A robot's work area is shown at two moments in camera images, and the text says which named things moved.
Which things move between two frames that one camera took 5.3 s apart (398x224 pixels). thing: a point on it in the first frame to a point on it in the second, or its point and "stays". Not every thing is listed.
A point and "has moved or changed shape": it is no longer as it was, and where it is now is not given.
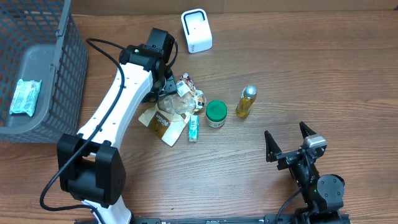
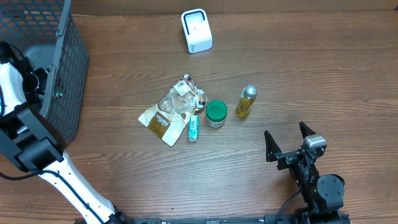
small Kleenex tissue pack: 193,129 stays
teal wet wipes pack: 25,97 has moved or changed shape
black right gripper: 274,153 stays
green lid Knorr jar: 216,113 stays
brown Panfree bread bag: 169,117 stays
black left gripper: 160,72 to 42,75
